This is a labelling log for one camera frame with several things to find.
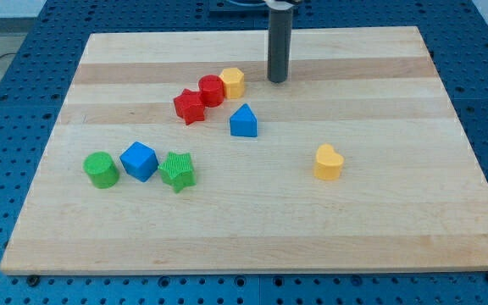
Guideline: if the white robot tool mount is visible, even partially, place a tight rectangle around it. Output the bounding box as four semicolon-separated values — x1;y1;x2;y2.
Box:
264;0;298;8

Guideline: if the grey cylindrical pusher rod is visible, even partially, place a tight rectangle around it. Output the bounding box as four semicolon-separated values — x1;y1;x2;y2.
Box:
267;8;293;83

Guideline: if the yellow heart block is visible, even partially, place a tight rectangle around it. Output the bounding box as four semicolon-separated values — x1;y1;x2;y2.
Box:
313;143;345;180

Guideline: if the blue triangle block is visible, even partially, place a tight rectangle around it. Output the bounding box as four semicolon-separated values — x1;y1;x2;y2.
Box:
229;103;258;137

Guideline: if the yellow hexagon block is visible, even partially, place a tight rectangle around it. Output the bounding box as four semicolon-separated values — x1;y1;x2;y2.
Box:
219;68;245;99

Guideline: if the red cylinder block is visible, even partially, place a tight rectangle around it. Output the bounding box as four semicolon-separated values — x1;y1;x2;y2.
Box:
198;75;225;108

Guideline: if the red star block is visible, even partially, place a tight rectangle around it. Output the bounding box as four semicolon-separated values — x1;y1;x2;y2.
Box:
173;89;205;125

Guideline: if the wooden board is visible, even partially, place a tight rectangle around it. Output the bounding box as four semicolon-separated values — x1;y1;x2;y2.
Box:
0;26;488;275

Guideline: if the green star block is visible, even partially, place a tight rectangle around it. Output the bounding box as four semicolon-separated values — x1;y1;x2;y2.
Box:
158;152;196;193

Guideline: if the blue cube block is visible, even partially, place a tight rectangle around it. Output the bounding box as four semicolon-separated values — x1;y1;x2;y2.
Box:
119;141;158;182

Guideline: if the green cylinder block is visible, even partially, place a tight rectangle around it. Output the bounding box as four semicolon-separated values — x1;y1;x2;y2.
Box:
83;152;119;189

